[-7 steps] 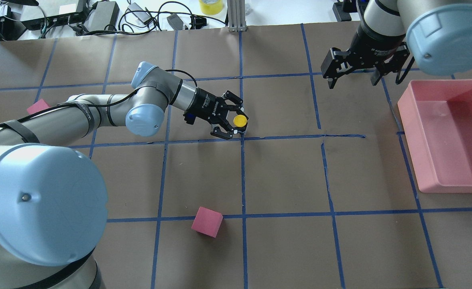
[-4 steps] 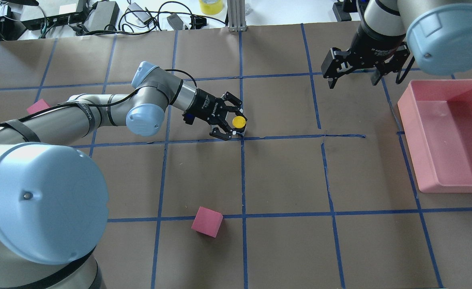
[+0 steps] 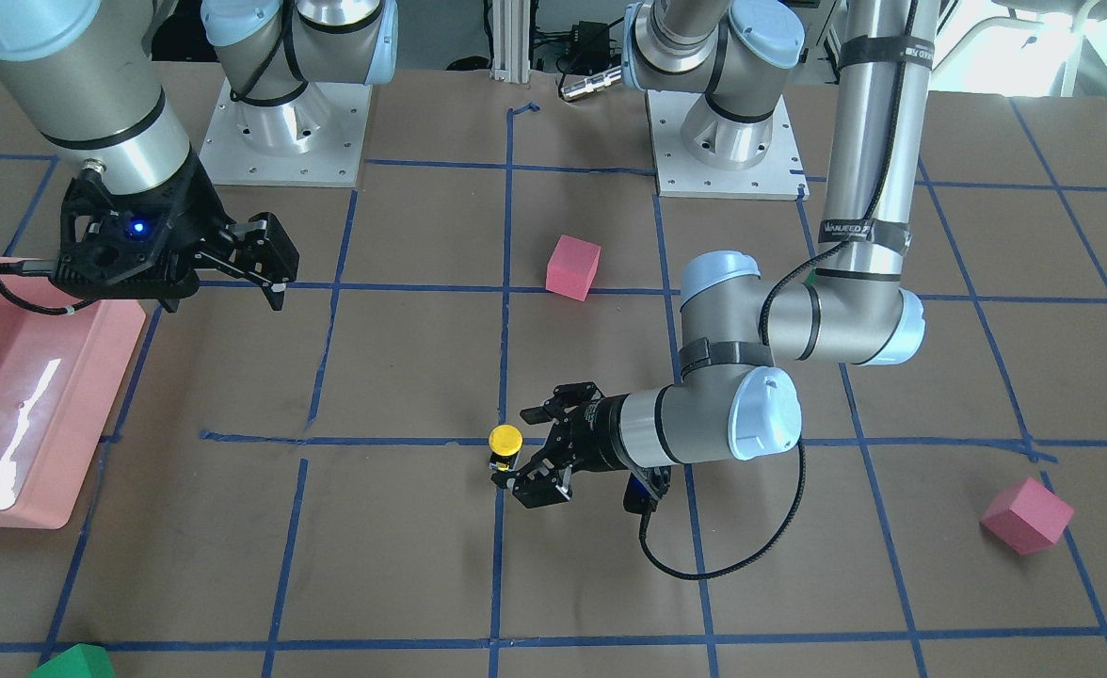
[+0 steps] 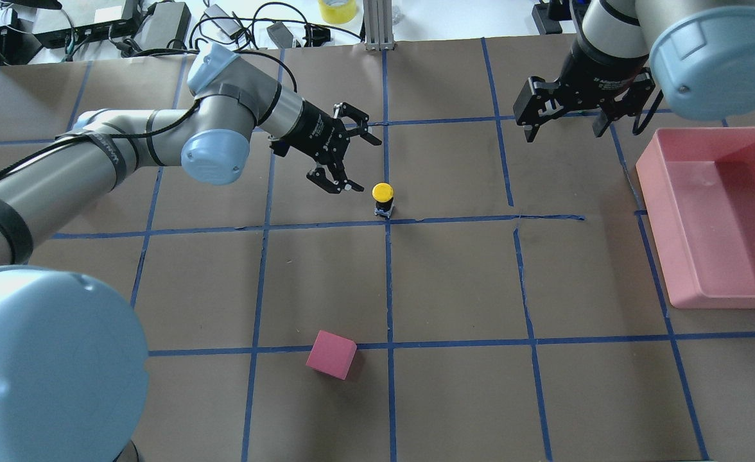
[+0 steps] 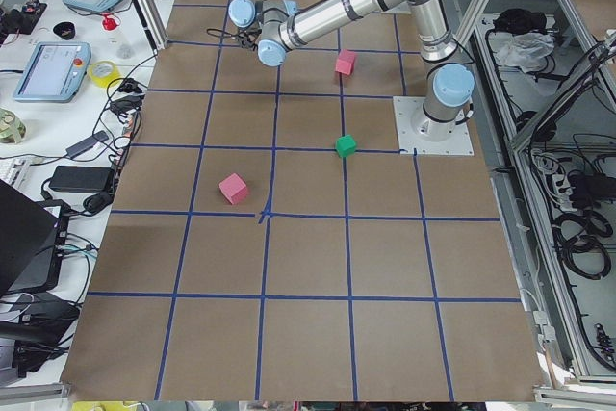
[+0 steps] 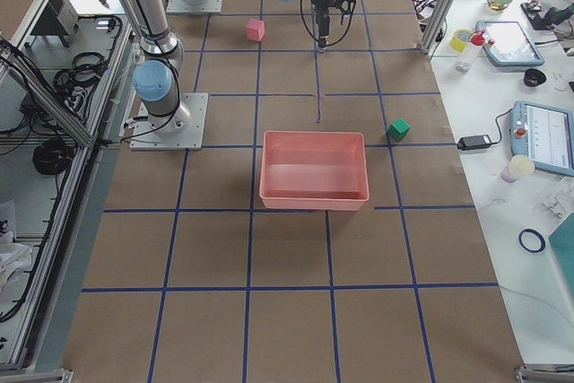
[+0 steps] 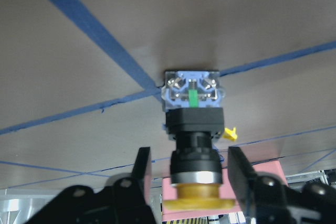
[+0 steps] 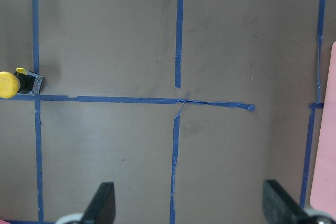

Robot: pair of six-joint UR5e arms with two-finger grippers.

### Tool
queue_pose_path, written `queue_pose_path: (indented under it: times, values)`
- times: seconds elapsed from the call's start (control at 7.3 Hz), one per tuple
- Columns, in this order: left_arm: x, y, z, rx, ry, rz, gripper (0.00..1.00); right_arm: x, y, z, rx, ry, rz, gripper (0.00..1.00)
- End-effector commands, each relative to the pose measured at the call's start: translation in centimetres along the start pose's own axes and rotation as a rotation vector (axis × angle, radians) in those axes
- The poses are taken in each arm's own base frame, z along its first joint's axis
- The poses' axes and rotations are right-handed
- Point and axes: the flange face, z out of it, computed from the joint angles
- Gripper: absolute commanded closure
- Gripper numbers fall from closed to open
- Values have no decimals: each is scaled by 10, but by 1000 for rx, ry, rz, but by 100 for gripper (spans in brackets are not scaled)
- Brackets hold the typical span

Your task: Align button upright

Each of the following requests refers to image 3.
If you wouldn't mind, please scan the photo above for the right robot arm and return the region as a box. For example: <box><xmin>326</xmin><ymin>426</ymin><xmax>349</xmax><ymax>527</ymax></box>
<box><xmin>0</xmin><ymin>1</ymin><xmax>399</xmax><ymax>316</ymax></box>

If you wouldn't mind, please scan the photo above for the pink plastic bin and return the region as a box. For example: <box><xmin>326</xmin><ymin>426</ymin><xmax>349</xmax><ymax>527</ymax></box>
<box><xmin>0</xmin><ymin>296</ymin><xmax>146</xmax><ymax>530</ymax></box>

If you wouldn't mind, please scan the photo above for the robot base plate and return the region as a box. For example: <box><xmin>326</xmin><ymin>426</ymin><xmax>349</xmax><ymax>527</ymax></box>
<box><xmin>198</xmin><ymin>83</ymin><xmax>373</xmax><ymax>188</ymax></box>
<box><xmin>646</xmin><ymin>90</ymin><xmax>809</xmax><ymax>201</ymax></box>

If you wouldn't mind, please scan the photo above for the aluminium frame post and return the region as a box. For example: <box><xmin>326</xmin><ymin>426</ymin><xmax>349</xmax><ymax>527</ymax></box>
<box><xmin>490</xmin><ymin>0</ymin><xmax>532</xmax><ymax>85</ymax></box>

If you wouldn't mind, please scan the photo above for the pink cube far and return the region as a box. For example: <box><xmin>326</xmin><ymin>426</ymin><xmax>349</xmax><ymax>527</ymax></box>
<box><xmin>980</xmin><ymin>477</ymin><xmax>1075</xmax><ymax>557</ymax></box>

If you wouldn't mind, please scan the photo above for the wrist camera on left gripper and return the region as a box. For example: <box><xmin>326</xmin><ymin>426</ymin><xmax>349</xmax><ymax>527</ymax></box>
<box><xmin>623</xmin><ymin>466</ymin><xmax>671</xmax><ymax>516</ymax></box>

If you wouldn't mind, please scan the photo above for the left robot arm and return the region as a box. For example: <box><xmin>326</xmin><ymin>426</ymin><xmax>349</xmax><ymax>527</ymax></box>
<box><xmin>490</xmin><ymin>1</ymin><xmax>940</xmax><ymax>509</ymax></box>

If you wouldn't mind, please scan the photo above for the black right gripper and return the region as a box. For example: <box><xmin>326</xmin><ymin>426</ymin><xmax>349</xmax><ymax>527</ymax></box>
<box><xmin>155</xmin><ymin>151</ymin><xmax>299</xmax><ymax>314</ymax></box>

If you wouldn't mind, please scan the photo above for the pink cube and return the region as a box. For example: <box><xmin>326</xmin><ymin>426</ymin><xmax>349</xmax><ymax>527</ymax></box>
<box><xmin>980</xmin><ymin>477</ymin><xmax>1075</xmax><ymax>557</ymax></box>
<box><xmin>544</xmin><ymin>234</ymin><xmax>602</xmax><ymax>301</ymax></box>

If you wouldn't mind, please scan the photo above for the yellow push button switch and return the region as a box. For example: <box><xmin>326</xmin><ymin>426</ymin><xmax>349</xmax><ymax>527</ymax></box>
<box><xmin>488</xmin><ymin>424</ymin><xmax>524</xmax><ymax>472</ymax></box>

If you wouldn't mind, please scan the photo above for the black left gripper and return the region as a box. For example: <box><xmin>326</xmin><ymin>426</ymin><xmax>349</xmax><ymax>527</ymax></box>
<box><xmin>490</xmin><ymin>382</ymin><xmax>625</xmax><ymax>509</ymax></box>

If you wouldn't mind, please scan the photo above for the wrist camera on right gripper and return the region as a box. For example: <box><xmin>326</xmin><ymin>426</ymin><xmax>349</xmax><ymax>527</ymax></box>
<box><xmin>50</xmin><ymin>170</ymin><xmax>186</xmax><ymax>300</ymax></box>

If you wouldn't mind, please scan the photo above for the pink cube centre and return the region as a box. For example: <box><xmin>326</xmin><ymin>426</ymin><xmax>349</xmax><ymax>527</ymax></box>
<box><xmin>544</xmin><ymin>234</ymin><xmax>602</xmax><ymax>301</ymax></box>

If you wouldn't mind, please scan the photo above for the green cube near bin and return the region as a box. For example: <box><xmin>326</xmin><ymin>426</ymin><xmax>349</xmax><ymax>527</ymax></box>
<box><xmin>28</xmin><ymin>644</ymin><xmax>118</xmax><ymax>678</ymax></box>

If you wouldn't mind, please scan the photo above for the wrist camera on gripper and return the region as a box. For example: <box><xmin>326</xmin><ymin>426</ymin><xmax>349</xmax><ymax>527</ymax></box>
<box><xmin>50</xmin><ymin>170</ymin><xmax>186</xmax><ymax>300</ymax></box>
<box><xmin>623</xmin><ymin>466</ymin><xmax>671</xmax><ymax>516</ymax></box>

